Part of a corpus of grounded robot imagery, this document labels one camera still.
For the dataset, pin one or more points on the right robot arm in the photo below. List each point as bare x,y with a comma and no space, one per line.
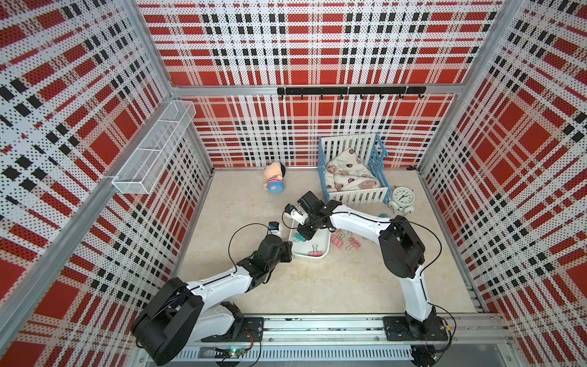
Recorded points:
402,250

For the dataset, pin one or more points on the pink binder clip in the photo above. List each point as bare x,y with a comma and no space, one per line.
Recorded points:
315,252
353,243
337,239

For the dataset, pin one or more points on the white alarm clock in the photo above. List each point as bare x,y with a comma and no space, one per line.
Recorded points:
402,201

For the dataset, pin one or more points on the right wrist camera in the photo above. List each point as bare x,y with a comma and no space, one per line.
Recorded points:
295,214

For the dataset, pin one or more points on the white wire mesh shelf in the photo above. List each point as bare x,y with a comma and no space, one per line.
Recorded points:
145,166

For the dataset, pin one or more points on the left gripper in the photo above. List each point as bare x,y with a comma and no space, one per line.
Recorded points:
285,248

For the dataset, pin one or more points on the black hook rail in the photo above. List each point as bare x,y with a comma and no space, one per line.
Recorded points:
349,91

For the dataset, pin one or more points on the white plastic storage box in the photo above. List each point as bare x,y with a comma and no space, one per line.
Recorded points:
301,250

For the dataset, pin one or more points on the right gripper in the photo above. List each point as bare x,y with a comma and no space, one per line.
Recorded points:
306,234

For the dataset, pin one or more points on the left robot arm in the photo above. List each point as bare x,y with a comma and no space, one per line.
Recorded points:
181,312

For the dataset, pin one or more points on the patterned baby blanket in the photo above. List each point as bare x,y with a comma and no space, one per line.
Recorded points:
346,172

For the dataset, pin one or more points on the blue white toy crib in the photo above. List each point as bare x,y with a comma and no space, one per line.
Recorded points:
371,151

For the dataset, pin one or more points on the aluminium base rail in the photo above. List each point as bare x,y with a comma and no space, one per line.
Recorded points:
461,339

